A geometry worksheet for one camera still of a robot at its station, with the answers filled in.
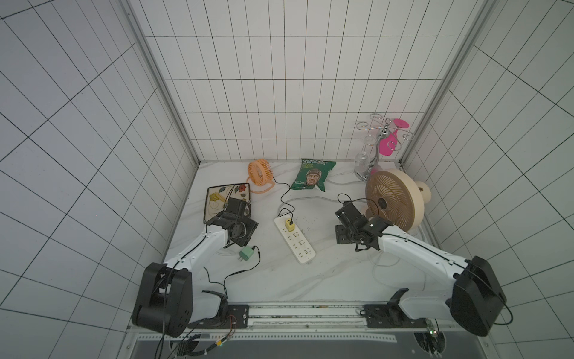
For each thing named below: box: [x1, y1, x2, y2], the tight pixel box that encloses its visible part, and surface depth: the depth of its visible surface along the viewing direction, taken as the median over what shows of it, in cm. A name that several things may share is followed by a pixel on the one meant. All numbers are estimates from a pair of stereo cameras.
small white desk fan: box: [215, 247, 236, 256], surface depth 87 cm
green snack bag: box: [289, 158, 337, 193], surface depth 105 cm
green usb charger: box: [237, 246, 255, 262], surface depth 87 cm
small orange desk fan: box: [246, 158, 276, 194], surface depth 106 cm
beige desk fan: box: [364, 168, 432, 233], surface depth 73 cm
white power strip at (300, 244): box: [273, 214, 317, 265], surface depth 89 cm
